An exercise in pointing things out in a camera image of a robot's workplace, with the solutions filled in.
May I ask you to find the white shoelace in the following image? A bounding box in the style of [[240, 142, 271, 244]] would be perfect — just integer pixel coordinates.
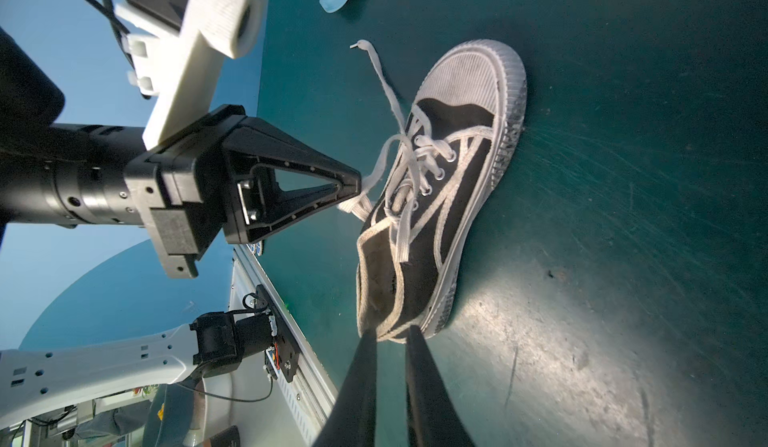
[[338, 39, 456, 263]]

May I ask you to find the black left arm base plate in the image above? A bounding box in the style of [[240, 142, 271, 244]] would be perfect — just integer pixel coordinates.
[[237, 284, 301, 383]]

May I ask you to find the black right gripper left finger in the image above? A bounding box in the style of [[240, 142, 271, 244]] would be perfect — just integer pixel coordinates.
[[313, 329, 377, 446]]

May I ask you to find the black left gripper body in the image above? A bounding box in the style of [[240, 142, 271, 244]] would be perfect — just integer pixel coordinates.
[[124, 104, 245, 279]]

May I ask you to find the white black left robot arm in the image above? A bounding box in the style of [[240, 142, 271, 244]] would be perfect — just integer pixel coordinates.
[[1, 35, 362, 427]]

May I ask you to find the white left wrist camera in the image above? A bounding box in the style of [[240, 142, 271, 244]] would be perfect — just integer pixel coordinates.
[[114, 0, 268, 149]]

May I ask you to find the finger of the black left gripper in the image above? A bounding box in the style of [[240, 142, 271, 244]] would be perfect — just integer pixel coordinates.
[[224, 170, 358, 244], [222, 117, 362, 207]]

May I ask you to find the aluminium front rail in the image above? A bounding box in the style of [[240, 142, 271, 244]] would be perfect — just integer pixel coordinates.
[[229, 247, 338, 446]]

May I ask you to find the black white canvas sneaker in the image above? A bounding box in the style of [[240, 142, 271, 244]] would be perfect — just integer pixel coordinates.
[[356, 39, 527, 343]]

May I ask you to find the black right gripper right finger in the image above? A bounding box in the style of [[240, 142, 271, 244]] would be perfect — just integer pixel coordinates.
[[405, 326, 474, 446]]

